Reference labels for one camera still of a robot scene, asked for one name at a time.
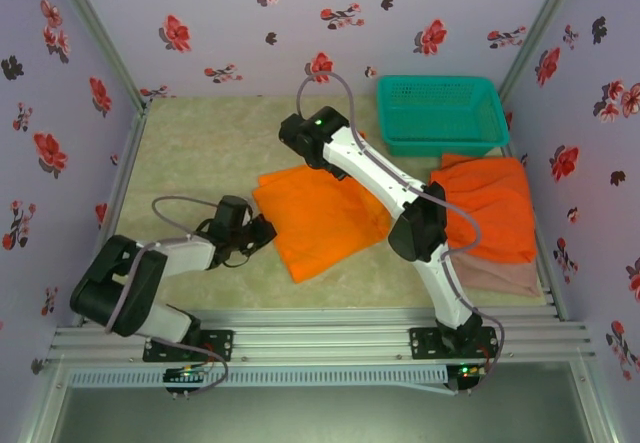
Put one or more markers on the light orange shorts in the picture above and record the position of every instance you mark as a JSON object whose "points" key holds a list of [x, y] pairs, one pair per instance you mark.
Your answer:
{"points": [[320, 223]]}

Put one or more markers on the red-orange shorts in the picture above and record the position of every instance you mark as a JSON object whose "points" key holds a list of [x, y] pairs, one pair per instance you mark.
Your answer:
{"points": [[495, 203]]}

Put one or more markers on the pink shorts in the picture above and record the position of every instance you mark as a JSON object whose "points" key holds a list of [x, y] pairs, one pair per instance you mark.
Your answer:
{"points": [[500, 278]]}

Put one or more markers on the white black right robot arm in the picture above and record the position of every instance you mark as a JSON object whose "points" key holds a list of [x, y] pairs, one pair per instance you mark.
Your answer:
{"points": [[375, 173]]}

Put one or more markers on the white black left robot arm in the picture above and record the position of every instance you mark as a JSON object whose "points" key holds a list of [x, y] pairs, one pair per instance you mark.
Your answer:
{"points": [[115, 288]]}

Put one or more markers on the teal plastic basket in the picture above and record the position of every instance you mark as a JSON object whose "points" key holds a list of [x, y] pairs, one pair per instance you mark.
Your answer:
{"points": [[440, 113]]}

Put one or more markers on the grey metal panel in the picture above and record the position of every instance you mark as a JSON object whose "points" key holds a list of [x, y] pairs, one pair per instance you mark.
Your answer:
{"points": [[320, 418]]}

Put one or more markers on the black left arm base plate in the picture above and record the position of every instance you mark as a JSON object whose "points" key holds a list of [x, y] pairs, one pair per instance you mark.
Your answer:
{"points": [[220, 345]]}

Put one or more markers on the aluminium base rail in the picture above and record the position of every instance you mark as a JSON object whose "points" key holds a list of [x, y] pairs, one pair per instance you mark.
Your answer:
{"points": [[320, 335]]}

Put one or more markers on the aluminium side rail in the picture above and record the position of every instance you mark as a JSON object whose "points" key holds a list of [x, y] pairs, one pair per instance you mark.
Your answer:
{"points": [[127, 163], [552, 298]]}

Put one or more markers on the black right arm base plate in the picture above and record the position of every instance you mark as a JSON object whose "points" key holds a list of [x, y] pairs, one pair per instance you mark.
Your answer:
{"points": [[425, 343]]}

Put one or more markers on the aluminium corner post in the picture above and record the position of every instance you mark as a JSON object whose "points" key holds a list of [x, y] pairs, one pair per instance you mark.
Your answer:
{"points": [[542, 28], [100, 33]]}

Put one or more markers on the aluminium lower frame bar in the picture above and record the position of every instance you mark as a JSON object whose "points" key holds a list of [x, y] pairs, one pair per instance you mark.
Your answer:
{"points": [[42, 408], [597, 408]]}

